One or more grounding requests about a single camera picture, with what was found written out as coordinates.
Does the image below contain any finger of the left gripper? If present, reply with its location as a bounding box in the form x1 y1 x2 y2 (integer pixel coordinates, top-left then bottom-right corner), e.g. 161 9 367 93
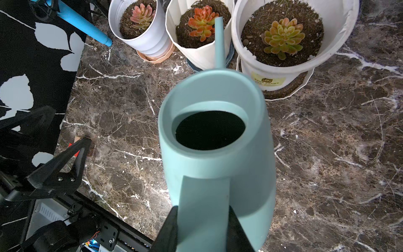
1 106 56 134
4 136 92 202

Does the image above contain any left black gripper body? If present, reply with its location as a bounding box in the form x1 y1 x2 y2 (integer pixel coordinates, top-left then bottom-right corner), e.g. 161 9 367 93
1 132 41 207

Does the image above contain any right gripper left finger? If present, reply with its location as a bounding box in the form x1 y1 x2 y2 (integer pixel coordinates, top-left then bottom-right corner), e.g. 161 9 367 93
149 206 178 252

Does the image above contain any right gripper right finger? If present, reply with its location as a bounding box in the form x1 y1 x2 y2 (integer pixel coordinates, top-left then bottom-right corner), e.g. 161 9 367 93
226 206 254 252

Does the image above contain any mint green watering can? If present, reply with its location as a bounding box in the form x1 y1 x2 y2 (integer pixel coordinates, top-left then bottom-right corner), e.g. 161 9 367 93
158 17 276 252

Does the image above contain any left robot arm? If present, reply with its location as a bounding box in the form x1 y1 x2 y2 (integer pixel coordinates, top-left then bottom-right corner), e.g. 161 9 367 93
1 106 99 252

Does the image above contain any pink succulent plant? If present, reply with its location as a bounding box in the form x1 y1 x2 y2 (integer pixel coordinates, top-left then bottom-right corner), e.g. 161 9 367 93
130 3 156 30

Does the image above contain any orange red succulent plant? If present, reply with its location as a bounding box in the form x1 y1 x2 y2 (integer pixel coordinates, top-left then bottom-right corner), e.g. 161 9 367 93
187 5 219 42

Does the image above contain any yellow green succulent plant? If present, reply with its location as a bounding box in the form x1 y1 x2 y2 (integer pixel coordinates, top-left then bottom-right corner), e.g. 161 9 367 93
260 18 305 60

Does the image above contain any small circuit board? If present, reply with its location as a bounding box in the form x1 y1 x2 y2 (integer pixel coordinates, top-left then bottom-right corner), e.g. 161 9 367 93
82 239 100 252

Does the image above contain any peach pot saucer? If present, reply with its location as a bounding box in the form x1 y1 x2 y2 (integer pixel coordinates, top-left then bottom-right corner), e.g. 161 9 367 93
136 42 175 64

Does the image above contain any left white plant pot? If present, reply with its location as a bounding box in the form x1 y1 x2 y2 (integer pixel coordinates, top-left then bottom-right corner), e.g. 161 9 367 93
108 0 172 57

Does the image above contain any white pot saucer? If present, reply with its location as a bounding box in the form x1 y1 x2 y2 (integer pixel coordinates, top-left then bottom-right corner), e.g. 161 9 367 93
236 56 314 101

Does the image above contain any dark blue pot saucer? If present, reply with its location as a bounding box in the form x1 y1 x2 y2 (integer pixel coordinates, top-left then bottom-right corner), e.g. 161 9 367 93
186 41 235 72

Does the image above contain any middle white plant pot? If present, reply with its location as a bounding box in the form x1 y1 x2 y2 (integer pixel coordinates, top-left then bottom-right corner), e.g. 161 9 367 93
165 0 236 70

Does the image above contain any right large white plant pot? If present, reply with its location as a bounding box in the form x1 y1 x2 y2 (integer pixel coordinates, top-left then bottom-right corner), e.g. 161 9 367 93
231 0 360 91

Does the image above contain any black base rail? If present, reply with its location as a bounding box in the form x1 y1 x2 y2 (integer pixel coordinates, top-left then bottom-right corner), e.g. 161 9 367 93
56 192 153 252

